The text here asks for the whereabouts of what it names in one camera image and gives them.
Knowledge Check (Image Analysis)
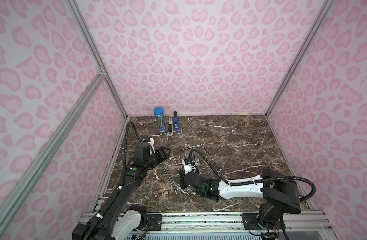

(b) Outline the dark pencil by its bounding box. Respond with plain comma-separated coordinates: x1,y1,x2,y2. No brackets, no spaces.
166,169,177,194
161,164,174,189

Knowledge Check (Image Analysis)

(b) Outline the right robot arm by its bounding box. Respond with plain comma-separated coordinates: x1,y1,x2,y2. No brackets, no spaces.
178,170,301,230

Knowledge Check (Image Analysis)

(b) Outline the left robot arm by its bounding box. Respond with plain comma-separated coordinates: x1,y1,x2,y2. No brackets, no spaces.
72,142,171,240

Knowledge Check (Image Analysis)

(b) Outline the grey clip tool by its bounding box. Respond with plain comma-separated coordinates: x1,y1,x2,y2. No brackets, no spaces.
167,118,173,136

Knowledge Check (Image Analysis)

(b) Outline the blue-capped metal cylinder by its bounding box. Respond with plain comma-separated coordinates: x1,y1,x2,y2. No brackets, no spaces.
153,107,167,133

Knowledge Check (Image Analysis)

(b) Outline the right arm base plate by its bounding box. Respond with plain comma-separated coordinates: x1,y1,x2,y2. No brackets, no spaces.
241,213,281,231

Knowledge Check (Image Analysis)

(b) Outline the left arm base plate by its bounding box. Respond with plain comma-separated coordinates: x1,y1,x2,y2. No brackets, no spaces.
147,214,162,232

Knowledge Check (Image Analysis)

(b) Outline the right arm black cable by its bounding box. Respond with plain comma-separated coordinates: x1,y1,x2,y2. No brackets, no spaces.
189,148,317,202

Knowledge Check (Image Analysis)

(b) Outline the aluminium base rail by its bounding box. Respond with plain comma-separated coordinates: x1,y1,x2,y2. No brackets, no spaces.
72,210,337,240

